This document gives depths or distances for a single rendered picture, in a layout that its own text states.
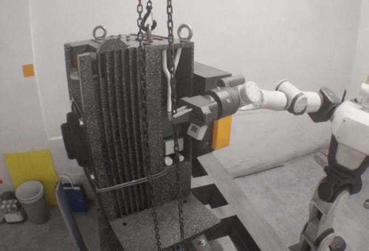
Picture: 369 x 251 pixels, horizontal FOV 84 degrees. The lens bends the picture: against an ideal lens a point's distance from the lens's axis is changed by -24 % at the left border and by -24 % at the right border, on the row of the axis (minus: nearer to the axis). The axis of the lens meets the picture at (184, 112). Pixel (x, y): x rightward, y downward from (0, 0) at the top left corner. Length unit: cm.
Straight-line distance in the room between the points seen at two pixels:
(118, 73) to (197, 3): 145
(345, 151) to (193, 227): 74
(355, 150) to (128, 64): 97
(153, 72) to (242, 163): 215
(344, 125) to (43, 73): 209
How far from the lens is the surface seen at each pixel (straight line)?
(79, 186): 243
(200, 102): 71
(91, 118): 88
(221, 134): 105
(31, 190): 261
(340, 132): 114
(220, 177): 179
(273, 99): 90
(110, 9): 208
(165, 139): 108
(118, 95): 90
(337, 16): 337
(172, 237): 107
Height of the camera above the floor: 174
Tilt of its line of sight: 23 degrees down
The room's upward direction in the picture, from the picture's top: 1 degrees clockwise
